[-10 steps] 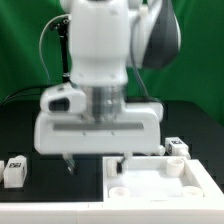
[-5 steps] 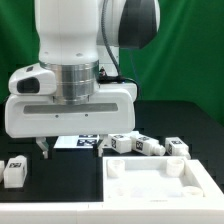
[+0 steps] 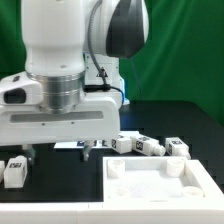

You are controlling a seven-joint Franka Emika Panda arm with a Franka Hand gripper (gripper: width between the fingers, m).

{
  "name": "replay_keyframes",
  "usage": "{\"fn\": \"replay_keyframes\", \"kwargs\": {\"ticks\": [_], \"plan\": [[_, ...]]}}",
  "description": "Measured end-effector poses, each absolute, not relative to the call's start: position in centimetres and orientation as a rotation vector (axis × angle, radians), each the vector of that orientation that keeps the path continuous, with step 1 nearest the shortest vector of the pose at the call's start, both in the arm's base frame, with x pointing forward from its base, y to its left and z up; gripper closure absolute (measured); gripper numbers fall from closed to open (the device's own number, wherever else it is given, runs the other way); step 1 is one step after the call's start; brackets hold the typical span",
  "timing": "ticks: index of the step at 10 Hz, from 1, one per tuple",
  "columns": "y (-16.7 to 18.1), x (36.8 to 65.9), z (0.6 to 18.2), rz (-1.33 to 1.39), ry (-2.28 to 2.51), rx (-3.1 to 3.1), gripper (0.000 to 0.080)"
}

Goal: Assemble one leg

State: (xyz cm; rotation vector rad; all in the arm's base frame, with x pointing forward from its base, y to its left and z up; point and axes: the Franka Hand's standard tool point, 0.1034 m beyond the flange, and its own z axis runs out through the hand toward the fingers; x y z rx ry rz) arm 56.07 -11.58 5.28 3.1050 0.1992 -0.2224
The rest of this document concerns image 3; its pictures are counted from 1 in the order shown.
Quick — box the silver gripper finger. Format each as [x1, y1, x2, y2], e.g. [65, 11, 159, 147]
[82, 141, 94, 162]
[22, 144, 36, 165]

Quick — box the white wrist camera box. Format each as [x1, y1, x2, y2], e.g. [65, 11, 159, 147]
[0, 73, 43, 106]

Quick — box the white marker tag sheet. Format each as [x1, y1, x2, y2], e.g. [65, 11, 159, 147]
[53, 130, 141, 150]

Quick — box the white L-shaped wall fixture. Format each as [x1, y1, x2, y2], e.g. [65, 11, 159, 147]
[0, 159, 224, 224]

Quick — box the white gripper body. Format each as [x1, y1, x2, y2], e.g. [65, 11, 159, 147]
[0, 98, 120, 146]

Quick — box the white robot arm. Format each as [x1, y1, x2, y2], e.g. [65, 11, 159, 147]
[0, 0, 149, 151]

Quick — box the white square table top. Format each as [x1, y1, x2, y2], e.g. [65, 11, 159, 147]
[103, 157, 219, 201]

